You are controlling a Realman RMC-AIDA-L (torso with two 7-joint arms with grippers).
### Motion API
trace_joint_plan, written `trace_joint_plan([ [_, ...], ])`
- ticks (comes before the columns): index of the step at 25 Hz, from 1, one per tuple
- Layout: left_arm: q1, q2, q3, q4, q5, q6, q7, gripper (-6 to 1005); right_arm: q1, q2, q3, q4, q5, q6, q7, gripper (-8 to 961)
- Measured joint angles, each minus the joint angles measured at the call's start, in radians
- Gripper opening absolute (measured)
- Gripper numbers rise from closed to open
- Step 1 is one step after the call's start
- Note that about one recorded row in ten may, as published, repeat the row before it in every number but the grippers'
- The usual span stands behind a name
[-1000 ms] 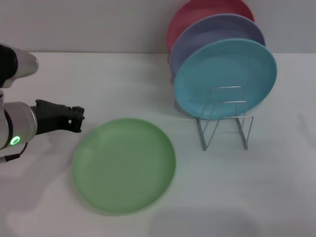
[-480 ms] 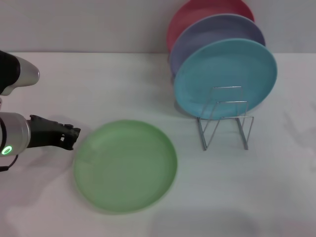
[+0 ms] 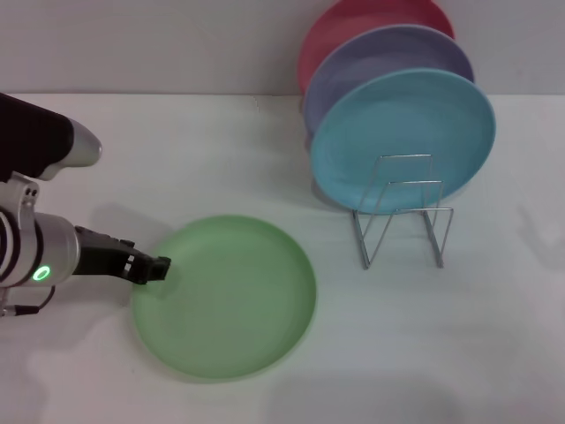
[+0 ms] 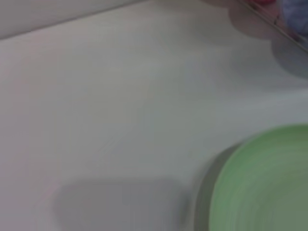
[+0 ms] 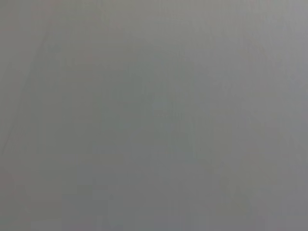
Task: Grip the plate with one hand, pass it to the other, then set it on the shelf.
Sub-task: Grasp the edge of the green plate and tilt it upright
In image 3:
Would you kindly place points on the green round plastic plate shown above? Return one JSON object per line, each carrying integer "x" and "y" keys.
{"x": 229, "y": 309}

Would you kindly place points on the purple round plastic plate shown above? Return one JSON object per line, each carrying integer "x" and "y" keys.
{"x": 375, "y": 57}

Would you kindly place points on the red round plastic plate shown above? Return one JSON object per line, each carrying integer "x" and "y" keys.
{"x": 353, "y": 22}

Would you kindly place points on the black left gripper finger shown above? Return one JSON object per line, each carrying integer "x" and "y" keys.
{"x": 154, "y": 269}

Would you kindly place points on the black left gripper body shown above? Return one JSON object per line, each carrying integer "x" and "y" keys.
{"x": 101, "y": 256}

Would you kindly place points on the teal round plastic plate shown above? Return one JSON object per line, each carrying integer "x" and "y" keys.
{"x": 397, "y": 123}

